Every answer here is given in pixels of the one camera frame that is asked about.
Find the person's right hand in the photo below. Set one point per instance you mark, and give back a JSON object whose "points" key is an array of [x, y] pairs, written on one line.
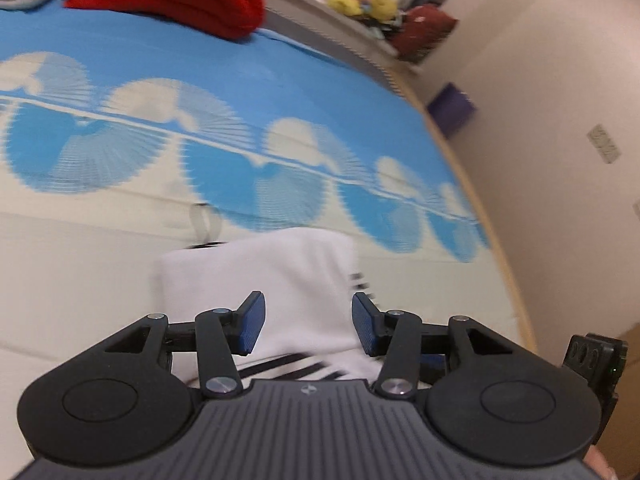
{"points": [[600, 466]]}

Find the dark red cushion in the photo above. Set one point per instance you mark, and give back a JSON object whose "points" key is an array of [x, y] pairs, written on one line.
{"points": [[425, 32]]}

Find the white black striped hoodie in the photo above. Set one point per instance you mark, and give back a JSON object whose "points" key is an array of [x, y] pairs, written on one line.
{"points": [[295, 280]]}

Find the blue white patterned bedsheet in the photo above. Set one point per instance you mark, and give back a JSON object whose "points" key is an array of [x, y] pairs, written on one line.
{"points": [[300, 85]]}

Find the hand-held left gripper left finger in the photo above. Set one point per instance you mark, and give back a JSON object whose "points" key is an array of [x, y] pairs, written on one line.
{"points": [[252, 322]]}

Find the wooden bed frame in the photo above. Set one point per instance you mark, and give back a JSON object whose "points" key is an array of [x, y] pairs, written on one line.
{"points": [[310, 25]]}

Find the purple box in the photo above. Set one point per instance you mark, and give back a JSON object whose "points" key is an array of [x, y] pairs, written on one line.
{"points": [[452, 110]]}

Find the white wall socket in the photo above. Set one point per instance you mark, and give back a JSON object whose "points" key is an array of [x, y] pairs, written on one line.
{"points": [[605, 143]]}

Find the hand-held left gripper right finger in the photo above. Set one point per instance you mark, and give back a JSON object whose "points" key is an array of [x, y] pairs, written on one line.
{"points": [[365, 325]]}

